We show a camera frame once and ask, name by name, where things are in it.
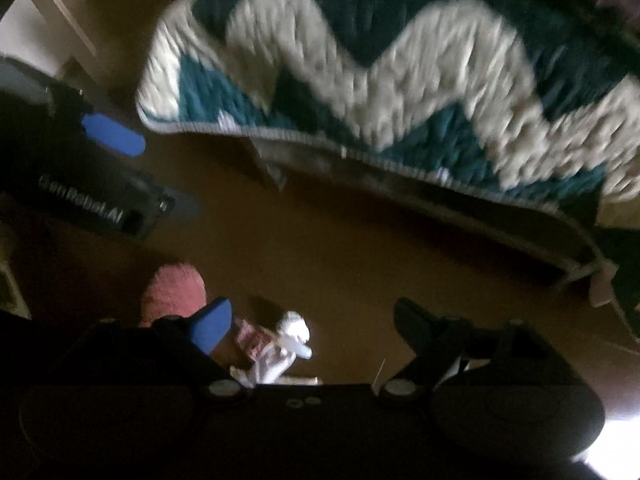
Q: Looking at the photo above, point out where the white stuffed toy pink dress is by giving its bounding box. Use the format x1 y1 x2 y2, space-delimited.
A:
230 311 315 388

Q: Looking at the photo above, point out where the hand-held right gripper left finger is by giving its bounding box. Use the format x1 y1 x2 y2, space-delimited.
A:
75 297 248 402

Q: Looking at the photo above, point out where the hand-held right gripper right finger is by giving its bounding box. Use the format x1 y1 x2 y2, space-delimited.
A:
377 297 566 405

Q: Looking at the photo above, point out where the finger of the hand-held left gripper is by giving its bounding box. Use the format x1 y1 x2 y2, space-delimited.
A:
81 112 147 159

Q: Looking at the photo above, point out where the teal and cream knitted blanket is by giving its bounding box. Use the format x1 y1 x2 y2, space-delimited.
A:
135 0 640 341

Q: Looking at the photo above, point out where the red patterned wrapper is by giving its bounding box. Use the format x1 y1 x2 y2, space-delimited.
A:
234 317 273 361

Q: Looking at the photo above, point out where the reddish fuzzy slipper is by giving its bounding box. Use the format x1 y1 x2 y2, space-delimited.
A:
139 262 208 328

